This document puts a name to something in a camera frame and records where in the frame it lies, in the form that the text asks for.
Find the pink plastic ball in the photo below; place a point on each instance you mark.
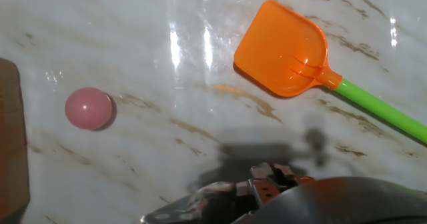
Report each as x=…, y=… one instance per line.
x=88, y=108

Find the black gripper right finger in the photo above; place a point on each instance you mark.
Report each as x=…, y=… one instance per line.
x=285, y=174

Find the cardboard box with orange tape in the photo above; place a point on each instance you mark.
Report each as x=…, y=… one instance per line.
x=11, y=134

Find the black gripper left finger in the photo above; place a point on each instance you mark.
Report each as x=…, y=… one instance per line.
x=213, y=200

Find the marble pattern table sheet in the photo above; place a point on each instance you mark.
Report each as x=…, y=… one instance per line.
x=187, y=117

